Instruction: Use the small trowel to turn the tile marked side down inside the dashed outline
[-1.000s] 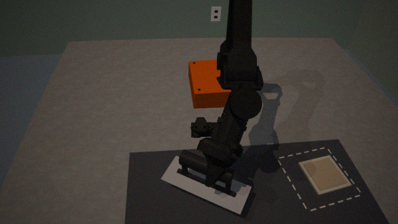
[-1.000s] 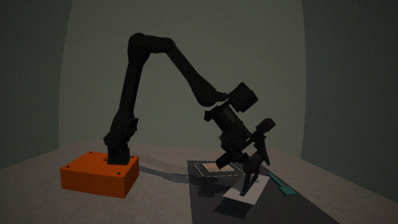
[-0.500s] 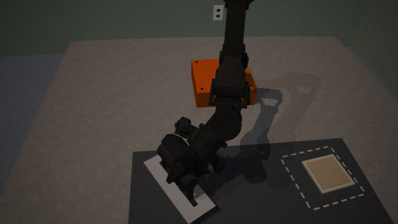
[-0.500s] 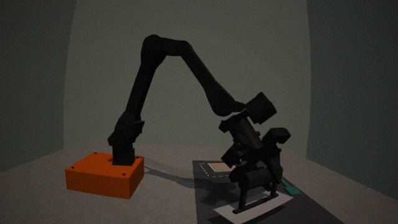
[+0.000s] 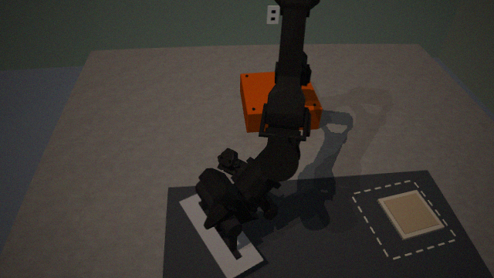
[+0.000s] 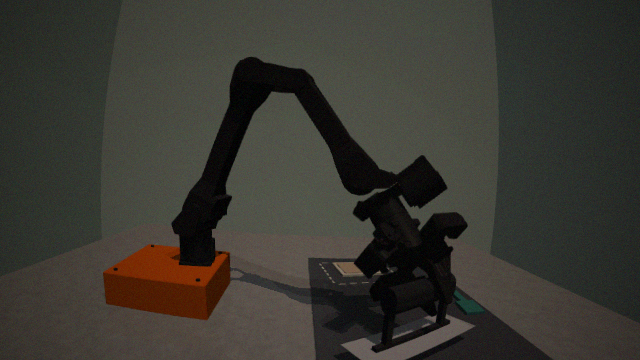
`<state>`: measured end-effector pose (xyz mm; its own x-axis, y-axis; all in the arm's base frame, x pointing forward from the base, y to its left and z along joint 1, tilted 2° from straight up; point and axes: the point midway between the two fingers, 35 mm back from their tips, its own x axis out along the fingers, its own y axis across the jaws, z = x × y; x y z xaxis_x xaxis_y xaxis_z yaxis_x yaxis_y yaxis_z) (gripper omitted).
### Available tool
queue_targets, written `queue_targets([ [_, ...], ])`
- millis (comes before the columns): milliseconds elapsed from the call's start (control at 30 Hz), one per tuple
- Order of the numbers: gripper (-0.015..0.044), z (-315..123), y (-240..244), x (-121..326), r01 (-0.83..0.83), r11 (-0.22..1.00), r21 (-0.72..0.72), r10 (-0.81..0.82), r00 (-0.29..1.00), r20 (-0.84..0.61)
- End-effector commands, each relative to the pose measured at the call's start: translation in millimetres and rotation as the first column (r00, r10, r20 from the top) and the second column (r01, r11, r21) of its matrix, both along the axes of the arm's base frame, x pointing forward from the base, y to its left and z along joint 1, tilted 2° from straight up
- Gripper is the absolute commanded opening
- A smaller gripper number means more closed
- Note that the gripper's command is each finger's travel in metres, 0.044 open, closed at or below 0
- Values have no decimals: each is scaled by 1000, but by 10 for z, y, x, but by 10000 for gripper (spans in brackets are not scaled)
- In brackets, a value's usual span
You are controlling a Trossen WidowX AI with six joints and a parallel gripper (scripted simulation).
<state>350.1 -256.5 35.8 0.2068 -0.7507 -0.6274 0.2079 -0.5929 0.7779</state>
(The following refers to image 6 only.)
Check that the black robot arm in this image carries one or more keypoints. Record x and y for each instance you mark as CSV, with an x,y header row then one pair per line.
x,y
251,83

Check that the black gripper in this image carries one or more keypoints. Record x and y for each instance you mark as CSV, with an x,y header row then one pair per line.
x,y
426,249

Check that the beige square tile with dark square center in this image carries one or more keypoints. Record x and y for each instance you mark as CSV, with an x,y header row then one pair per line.
x,y
349,269

